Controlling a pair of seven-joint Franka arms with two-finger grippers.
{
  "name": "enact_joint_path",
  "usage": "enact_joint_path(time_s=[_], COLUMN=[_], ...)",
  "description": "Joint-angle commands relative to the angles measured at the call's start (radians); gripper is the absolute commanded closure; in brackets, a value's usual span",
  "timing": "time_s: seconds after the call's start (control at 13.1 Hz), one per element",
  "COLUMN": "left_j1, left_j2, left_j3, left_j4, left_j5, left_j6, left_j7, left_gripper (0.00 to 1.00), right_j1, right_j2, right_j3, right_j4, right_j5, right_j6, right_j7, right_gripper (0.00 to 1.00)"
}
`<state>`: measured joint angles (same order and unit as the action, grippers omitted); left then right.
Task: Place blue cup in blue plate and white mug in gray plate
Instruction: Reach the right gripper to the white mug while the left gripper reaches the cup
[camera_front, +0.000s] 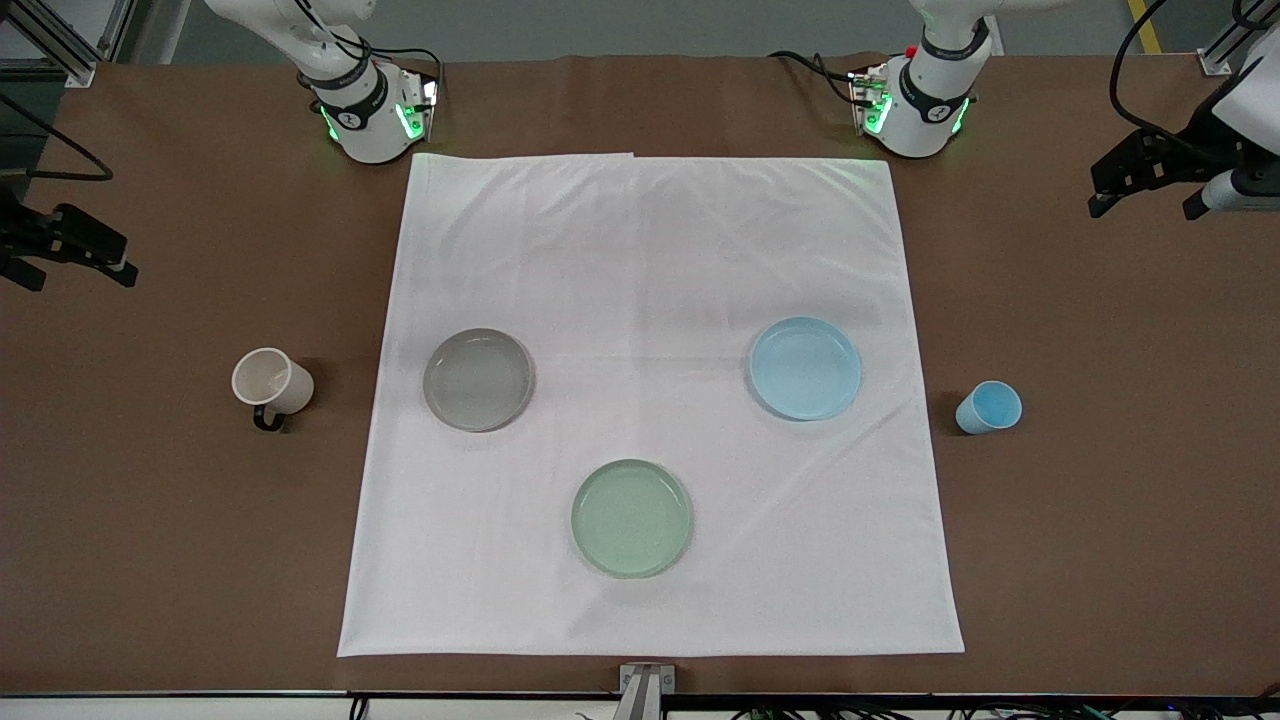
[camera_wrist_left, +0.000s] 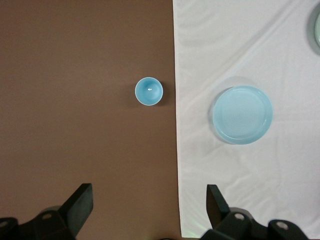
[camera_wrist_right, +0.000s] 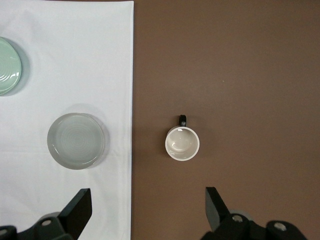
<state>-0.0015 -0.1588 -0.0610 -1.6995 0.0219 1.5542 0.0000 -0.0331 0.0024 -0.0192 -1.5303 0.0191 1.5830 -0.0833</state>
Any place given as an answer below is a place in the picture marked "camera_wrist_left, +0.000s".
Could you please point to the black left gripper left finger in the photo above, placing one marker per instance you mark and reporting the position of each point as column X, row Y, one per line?
column 72, row 215

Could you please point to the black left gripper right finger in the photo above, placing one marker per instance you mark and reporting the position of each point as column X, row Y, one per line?
column 225, row 225

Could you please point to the blue ceramic cup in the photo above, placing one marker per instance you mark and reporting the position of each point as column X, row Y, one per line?
column 149, row 91

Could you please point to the blue ceramic plate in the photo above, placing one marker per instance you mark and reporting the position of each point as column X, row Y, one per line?
column 242, row 115

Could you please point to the pale green ceramic plate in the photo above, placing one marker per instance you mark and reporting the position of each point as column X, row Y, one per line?
column 317, row 30

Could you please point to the white tablecloth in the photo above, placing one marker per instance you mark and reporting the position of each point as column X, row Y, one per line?
column 225, row 50

